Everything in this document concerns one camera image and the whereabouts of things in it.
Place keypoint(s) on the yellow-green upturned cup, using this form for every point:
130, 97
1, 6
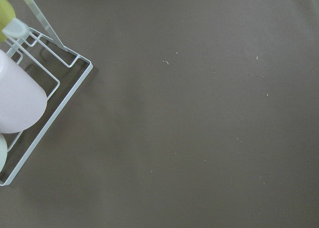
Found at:
7, 13

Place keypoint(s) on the pink upturned cup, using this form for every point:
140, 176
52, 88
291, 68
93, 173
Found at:
22, 100

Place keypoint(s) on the mint upturned cup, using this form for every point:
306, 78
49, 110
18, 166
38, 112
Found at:
3, 151

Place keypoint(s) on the white wire cup rack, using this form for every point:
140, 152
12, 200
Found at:
58, 69

